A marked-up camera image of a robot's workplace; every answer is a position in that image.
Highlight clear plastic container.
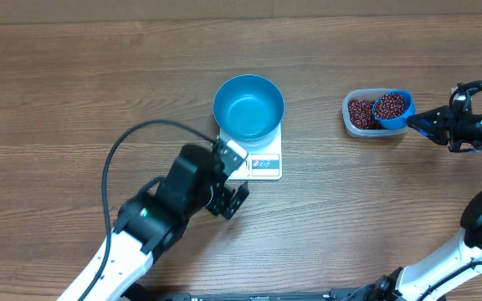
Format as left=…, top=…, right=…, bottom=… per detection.
left=342, top=88, right=409, bottom=138

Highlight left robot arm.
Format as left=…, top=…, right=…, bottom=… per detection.
left=60, top=140, right=249, bottom=300

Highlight white digital kitchen scale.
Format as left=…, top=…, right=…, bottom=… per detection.
left=219, top=124, right=283, bottom=181

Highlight red beans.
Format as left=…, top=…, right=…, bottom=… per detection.
left=347, top=99, right=382, bottom=130

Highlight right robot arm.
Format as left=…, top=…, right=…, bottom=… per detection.
left=348, top=80, right=482, bottom=300

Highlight blue plastic measuring scoop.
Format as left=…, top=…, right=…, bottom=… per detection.
left=372, top=89, right=417, bottom=135

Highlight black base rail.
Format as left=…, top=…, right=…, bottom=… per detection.
left=119, top=279, right=447, bottom=301

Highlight blue metal bowl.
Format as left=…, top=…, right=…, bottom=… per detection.
left=213, top=74, right=285, bottom=141

